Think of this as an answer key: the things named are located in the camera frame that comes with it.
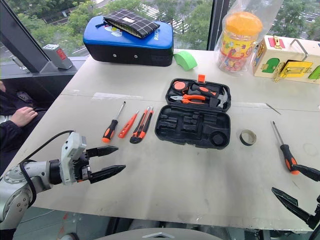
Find black electrical tape roll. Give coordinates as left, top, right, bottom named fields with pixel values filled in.
left=239, top=129, right=258, bottom=147

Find green tape roll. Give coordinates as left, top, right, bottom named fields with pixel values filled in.
left=173, top=50, right=198, bottom=73

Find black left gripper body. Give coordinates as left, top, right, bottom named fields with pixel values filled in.
left=71, top=149, right=93, bottom=183

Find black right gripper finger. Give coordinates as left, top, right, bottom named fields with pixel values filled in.
left=291, top=163, right=320, bottom=182
left=271, top=186, right=314, bottom=230

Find wooden latch puzzle box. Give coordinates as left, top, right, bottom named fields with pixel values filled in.
left=251, top=34, right=320, bottom=84

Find orange handled pliers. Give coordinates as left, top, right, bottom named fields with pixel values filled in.
left=169, top=93, right=207, bottom=105

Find black white checked pouch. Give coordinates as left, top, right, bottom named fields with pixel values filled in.
left=102, top=8, right=161, bottom=40

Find black tool case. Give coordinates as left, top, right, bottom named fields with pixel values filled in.
left=154, top=74, right=232, bottom=151

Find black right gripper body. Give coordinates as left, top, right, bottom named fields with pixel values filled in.
left=309, top=201, right=320, bottom=230

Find black orange claw hammer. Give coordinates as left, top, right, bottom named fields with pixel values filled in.
left=191, top=83, right=230, bottom=109

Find blade screwdriver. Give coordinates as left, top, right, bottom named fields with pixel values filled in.
left=101, top=101, right=127, bottom=144

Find Phillips screwdriver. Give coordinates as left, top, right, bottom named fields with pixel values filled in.
left=271, top=120, right=300, bottom=175

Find grey box with red label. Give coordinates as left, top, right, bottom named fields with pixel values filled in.
left=42, top=44, right=74, bottom=70

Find dark vertical window post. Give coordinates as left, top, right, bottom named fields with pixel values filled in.
left=206, top=0, right=231, bottom=52

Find blue and black padded case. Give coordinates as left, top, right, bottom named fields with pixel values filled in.
left=82, top=15, right=175, bottom=68

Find clear plastic bag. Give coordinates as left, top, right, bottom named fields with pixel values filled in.
left=214, top=0, right=285, bottom=76

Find orange black utility knife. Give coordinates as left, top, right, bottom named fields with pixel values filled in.
left=129, top=106, right=155, bottom=145

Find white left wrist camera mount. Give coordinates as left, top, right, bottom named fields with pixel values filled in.
left=59, top=131, right=88, bottom=186

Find person's bare hand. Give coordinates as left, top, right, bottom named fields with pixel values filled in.
left=9, top=106, right=39, bottom=127

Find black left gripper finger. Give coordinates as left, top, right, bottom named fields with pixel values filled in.
left=86, top=145, right=120, bottom=159
left=88, top=164, right=127, bottom=185

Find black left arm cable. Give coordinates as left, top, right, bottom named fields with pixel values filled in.
left=19, top=129, right=76, bottom=208

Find seated person in dark clothes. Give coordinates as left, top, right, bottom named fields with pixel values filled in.
left=0, top=79, right=55, bottom=176

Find dark diagonal window beam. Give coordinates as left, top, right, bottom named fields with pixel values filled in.
left=0, top=0, right=77, bottom=75

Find orange test pen screwdriver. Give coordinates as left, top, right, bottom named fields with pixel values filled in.
left=117, top=109, right=140, bottom=139

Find orange black tape measure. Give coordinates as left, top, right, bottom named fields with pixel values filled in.
left=173, top=80, right=187, bottom=92

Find clear jar with orange lid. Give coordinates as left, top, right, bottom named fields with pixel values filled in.
left=216, top=11, right=264, bottom=73

